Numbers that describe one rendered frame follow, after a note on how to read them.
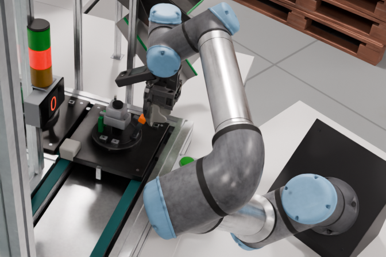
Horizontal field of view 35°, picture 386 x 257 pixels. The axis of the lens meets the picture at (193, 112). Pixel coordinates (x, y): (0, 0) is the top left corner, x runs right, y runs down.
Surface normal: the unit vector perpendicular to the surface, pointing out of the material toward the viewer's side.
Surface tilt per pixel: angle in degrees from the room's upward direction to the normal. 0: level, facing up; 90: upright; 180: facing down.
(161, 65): 90
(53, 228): 0
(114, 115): 90
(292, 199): 42
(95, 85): 0
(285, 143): 0
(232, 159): 25
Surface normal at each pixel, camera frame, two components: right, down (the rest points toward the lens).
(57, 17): 0.11, -0.77
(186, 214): -0.12, 0.44
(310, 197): -0.33, -0.28
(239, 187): 0.40, 0.18
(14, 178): 0.95, 0.26
